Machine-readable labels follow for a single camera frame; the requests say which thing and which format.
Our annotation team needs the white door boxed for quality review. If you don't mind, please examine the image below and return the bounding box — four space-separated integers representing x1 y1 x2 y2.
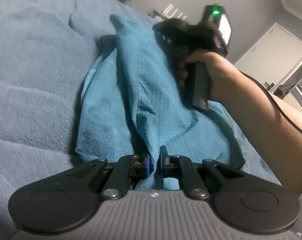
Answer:
234 23 302 93

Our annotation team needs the person's right forearm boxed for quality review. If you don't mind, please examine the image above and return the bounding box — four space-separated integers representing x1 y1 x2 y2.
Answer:
212 70 302 194

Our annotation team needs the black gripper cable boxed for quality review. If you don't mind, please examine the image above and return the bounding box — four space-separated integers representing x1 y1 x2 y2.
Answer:
240 71 302 139

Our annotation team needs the white wifi router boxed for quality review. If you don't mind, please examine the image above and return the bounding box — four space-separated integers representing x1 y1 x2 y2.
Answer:
148 3 187 22

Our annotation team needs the person's right hand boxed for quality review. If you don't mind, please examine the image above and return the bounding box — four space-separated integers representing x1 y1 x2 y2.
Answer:
176 49 242 103

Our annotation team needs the teal zip jacket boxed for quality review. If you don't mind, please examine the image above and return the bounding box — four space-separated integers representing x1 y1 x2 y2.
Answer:
76 15 245 190

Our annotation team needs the light blue bed blanket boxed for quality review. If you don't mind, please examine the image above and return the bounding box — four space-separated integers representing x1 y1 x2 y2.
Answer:
0 0 278 239

